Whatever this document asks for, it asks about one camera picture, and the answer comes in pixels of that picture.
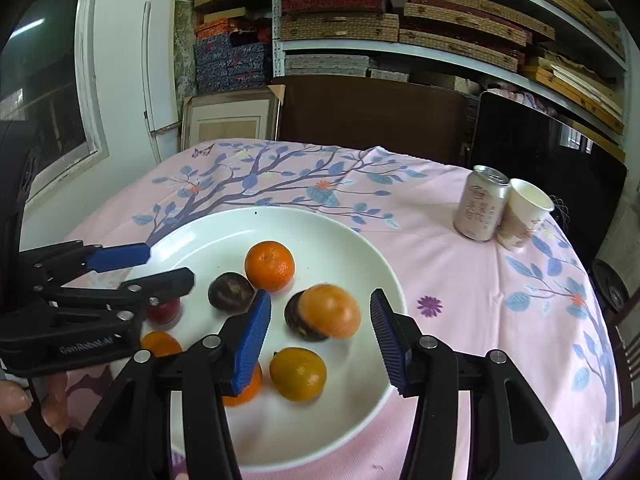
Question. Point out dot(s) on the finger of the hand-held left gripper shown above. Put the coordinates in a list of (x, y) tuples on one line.
[(120, 256), (165, 282)]

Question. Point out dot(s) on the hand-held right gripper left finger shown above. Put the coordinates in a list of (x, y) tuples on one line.
[(252, 345)]

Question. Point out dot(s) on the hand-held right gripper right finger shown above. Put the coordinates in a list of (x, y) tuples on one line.
[(387, 340)]

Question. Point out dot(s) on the dark red plum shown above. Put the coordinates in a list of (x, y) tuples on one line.
[(165, 312)]

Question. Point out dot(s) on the dark brown water chestnut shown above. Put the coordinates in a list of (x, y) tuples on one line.
[(295, 317), (227, 290)]

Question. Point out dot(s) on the small smooth orange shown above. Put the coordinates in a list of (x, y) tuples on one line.
[(247, 399), (298, 374)]

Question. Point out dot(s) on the large orange tangerine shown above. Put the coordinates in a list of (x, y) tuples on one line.
[(162, 344), (270, 266)]

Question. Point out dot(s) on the orange striped round fruit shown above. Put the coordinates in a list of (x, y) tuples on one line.
[(330, 311)]

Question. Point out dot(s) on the white plate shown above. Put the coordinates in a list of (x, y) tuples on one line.
[(320, 240)]

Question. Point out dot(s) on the person's left hand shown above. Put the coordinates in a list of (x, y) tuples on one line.
[(55, 405)]

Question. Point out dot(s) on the pink printed tablecloth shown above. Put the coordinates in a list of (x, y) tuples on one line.
[(425, 200)]

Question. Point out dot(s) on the pale beverage can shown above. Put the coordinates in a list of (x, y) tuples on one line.
[(477, 205)]

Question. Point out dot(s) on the printed paper cup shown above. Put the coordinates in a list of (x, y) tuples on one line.
[(520, 220)]

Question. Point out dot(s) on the white framed window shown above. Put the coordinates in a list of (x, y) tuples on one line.
[(50, 85)]

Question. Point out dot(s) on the long white board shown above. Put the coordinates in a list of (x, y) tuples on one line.
[(157, 70)]

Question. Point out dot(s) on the stack of blue patterned boxes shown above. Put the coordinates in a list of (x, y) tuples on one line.
[(225, 67)]

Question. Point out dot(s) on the speckled stone slab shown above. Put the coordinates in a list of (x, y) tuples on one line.
[(184, 50)]

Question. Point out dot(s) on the brown wooden panel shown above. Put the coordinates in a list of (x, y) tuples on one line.
[(370, 115)]

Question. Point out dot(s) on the black round object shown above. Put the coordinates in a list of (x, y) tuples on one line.
[(610, 285)]

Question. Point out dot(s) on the black monitor screen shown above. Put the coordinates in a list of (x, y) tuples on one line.
[(540, 150)]

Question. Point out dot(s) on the grey patterned boxes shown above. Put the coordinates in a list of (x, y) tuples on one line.
[(325, 65)]

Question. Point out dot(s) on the pink cloth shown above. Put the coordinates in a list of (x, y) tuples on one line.
[(525, 100)]

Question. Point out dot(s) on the white metal shelf rack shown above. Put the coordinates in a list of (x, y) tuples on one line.
[(277, 20)]

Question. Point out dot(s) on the woven tan box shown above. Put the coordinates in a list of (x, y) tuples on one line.
[(340, 27)]

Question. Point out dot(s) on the stack of tan maroon boxes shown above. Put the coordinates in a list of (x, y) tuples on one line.
[(460, 25)]

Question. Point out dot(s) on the light wooden picture frame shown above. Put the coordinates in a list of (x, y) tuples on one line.
[(190, 125)]

